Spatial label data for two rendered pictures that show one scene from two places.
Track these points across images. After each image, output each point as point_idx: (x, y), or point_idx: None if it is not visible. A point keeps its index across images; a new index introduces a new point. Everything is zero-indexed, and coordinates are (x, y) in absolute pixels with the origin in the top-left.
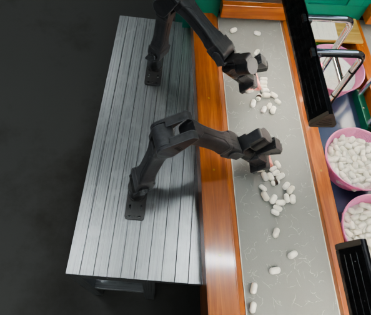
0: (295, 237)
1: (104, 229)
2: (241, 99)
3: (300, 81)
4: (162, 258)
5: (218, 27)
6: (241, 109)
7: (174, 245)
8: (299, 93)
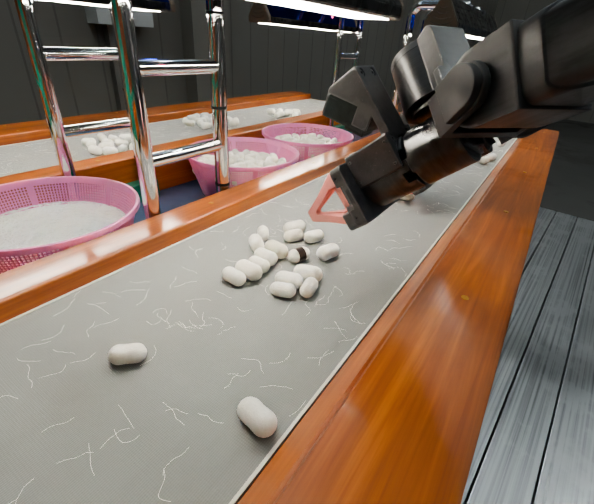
0: None
1: None
2: (345, 277)
3: (361, 2)
4: None
5: None
6: (366, 262)
7: (576, 234)
8: (203, 213)
